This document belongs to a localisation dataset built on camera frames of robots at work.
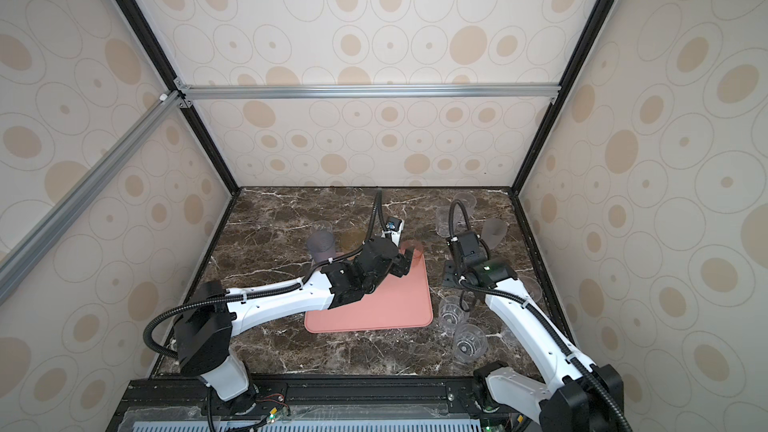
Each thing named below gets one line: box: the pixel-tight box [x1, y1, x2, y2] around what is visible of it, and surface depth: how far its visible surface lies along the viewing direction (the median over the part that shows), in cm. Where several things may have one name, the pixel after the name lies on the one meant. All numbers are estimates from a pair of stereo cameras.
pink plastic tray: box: [304, 256, 433, 334], surface depth 89 cm
